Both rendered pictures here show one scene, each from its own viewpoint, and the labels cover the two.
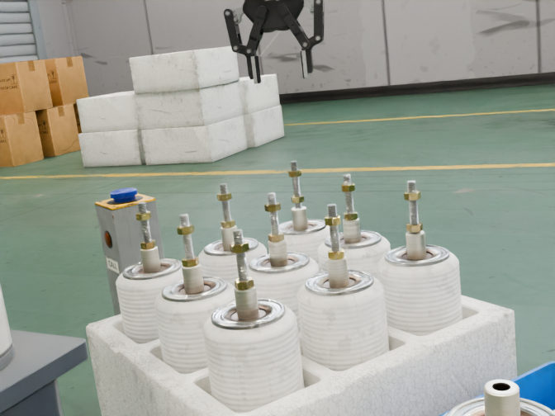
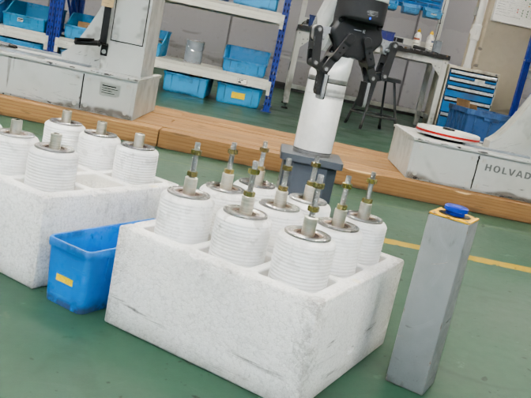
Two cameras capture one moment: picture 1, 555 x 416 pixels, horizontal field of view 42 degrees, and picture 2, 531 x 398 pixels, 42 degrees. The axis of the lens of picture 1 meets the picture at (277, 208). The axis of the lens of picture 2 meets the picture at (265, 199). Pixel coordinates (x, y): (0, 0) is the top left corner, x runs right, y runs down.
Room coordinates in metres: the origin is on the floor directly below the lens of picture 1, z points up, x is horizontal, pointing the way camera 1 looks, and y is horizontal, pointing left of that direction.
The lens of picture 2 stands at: (1.89, -0.63, 0.53)
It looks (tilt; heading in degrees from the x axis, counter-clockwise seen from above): 12 degrees down; 150
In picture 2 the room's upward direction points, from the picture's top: 12 degrees clockwise
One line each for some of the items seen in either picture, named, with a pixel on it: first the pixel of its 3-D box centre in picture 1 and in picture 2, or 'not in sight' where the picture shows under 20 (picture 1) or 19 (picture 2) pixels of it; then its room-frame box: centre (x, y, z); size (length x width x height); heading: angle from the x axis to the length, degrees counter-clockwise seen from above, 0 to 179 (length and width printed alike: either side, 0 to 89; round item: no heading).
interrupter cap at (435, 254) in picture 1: (416, 256); (188, 193); (0.81, -0.16, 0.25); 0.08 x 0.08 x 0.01
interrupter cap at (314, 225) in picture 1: (301, 227); (307, 234); (1.01, -0.03, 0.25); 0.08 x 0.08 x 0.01
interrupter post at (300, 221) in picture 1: (300, 219); (309, 227); (1.01, -0.03, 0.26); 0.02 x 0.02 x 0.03
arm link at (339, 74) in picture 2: not in sight; (334, 50); (0.51, 0.26, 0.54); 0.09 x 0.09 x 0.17; 73
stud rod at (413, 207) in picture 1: (413, 212); (193, 163); (0.81, -0.16, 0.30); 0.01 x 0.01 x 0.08
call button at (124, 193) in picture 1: (124, 196); (455, 212); (1.05, 0.22, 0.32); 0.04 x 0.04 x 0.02
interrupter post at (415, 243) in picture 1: (415, 245); (190, 186); (0.81, -0.16, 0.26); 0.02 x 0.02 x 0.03
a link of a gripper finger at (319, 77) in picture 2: (313, 54); (315, 76); (1.00, -0.07, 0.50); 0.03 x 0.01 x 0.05; 80
